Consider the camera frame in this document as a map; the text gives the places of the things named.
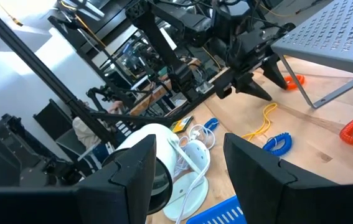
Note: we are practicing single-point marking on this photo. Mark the white round mounting plate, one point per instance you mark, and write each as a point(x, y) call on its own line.
point(199, 152)

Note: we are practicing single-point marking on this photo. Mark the grey perforated metal shelf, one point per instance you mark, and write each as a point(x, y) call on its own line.
point(335, 37)

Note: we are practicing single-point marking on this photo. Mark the cluttered background workbench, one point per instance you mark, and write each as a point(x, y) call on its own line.
point(126, 59)

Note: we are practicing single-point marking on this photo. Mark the long yellow rubber band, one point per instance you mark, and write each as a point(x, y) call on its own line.
point(264, 124)

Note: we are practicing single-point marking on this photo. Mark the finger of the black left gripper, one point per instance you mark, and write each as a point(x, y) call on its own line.
point(274, 71)
point(251, 87)

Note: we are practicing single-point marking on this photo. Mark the blue plastic basket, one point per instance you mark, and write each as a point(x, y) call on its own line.
point(213, 214)

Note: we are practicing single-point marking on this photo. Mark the yellow and green card box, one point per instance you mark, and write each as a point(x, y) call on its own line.
point(182, 125)

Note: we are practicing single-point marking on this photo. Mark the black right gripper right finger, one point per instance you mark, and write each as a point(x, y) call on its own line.
point(263, 186)

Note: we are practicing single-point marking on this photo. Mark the white spotlight lamp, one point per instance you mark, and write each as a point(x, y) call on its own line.
point(163, 146)

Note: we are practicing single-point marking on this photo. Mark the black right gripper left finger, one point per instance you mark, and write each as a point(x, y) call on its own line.
point(123, 193)

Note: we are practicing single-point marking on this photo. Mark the blue spiral wrist coil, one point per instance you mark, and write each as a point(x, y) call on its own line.
point(215, 121)
point(286, 143)

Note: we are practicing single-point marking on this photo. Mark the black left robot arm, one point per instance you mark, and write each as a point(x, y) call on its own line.
point(195, 25)

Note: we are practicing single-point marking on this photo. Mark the person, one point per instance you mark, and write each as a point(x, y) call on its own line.
point(84, 133)

